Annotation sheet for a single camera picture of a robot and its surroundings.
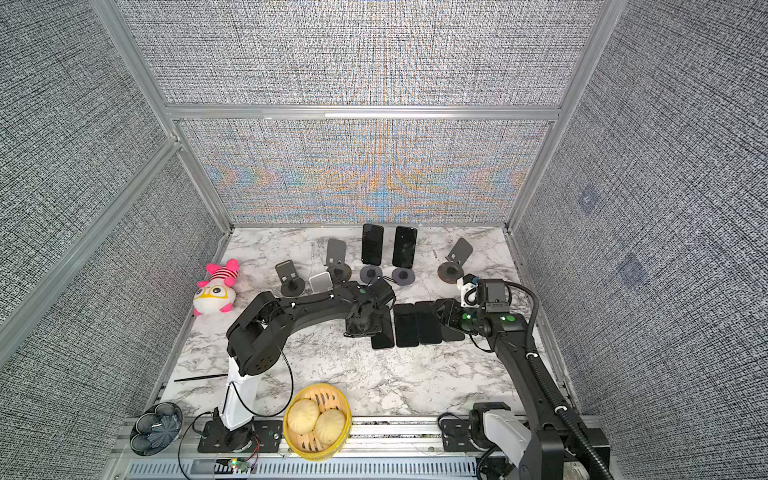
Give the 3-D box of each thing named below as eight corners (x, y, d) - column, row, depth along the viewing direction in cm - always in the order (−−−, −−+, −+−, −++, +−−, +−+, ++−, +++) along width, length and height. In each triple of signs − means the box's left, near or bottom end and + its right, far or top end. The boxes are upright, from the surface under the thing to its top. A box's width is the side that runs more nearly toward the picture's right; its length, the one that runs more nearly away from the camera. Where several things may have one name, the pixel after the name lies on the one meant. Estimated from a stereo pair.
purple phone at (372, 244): (362, 268, 106) (359, 237, 94) (366, 254, 111) (364, 222, 98) (379, 271, 106) (379, 240, 93) (383, 256, 110) (383, 225, 97)
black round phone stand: (283, 296, 102) (273, 276, 93) (286, 280, 106) (277, 259, 97) (302, 296, 102) (294, 276, 93) (305, 280, 106) (297, 259, 97)
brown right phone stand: (439, 279, 106) (445, 256, 96) (452, 260, 111) (459, 236, 101) (455, 287, 104) (463, 264, 94) (467, 267, 109) (475, 243, 99)
